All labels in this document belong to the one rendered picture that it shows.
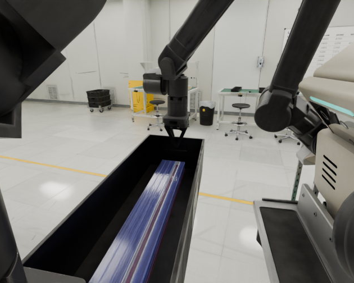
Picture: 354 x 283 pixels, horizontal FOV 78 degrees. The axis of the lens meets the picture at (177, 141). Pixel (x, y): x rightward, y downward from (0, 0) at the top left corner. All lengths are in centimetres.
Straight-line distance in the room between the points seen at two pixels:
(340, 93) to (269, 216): 29
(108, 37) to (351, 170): 725
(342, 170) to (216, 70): 581
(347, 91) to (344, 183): 18
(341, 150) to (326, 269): 18
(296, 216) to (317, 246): 8
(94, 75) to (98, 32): 127
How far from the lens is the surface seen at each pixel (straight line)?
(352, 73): 34
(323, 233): 45
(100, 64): 762
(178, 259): 28
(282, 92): 51
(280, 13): 618
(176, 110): 61
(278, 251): 44
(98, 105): 668
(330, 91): 33
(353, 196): 20
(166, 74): 57
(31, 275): 21
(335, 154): 44
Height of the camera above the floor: 133
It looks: 20 degrees down
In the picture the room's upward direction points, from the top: straight up
